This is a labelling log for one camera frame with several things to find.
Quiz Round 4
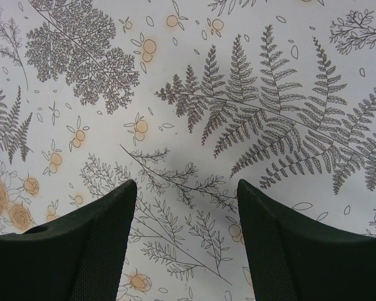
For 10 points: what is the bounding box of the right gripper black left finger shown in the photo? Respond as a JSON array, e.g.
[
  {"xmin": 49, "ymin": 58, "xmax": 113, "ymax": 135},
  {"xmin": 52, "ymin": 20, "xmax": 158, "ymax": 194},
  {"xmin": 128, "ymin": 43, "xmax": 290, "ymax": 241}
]
[{"xmin": 0, "ymin": 180, "xmax": 137, "ymax": 300}]

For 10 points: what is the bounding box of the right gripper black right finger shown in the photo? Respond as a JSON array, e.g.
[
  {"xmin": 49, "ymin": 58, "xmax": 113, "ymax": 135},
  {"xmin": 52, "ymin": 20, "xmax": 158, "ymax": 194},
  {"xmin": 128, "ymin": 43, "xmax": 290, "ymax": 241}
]
[{"xmin": 238, "ymin": 179, "xmax": 376, "ymax": 300}]

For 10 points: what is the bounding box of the floral patterned table mat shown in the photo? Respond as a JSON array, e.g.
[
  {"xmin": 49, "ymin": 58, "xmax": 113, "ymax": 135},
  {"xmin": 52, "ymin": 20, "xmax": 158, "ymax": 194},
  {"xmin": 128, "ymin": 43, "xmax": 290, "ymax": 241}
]
[{"xmin": 0, "ymin": 1, "xmax": 376, "ymax": 300}]

